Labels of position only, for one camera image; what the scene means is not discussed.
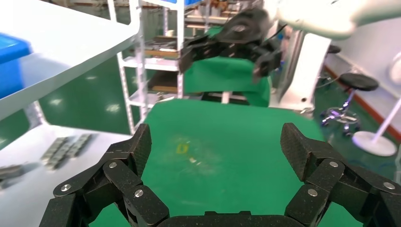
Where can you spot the green table cloth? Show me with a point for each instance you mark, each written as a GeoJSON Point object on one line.
{"type": "Point", "coordinates": [225, 175]}

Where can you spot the black round stool seat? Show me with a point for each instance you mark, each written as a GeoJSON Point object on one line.
{"type": "Point", "coordinates": [333, 49]}

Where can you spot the white round floor stand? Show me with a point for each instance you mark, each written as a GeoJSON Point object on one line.
{"type": "Point", "coordinates": [374, 143]}

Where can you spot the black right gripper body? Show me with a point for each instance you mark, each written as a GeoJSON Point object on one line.
{"type": "Point", "coordinates": [244, 28]}

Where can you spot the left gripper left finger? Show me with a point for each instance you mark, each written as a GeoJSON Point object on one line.
{"type": "Point", "coordinates": [119, 181]}

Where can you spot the small white scrap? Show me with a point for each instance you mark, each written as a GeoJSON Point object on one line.
{"type": "Point", "coordinates": [192, 160]}

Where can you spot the blue plastic bin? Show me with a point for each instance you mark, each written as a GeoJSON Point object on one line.
{"type": "Point", "coordinates": [12, 69]}

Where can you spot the white shelf board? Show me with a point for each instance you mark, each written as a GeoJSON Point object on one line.
{"type": "Point", "coordinates": [62, 47]}

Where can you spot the green draped cloth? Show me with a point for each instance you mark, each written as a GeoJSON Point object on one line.
{"type": "Point", "coordinates": [225, 78]}

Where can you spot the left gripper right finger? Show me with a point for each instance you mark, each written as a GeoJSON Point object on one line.
{"type": "Point", "coordinates": [329, 181]}

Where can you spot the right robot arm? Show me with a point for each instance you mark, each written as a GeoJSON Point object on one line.
{"type": "Point", "coordinates": [329, 18]}

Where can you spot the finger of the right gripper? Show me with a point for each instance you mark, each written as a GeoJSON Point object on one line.
{"type": "Point", "coordinates": [266, 58]}
{"type": "Point", "coordinates": [200, 50]}

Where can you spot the white slotted rack upright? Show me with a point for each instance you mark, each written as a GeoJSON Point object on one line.
{"type": "Point", "coordinates": [139, 78]}
{"type": "Point", "coordinates": [180, 81]}

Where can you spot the black stool chrome base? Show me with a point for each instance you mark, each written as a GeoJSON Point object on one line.
{"type": "Point", "coordinates": [358, 82]}

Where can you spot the white rack shelf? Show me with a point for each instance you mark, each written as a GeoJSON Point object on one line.
{"type": "Point", "coordinates": [156, 64]}
{"type": "Point", "coordinates": [153, 98]}

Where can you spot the white robot body column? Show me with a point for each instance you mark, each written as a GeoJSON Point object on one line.
{"type": "Point", "coordinates": [300, 69]}

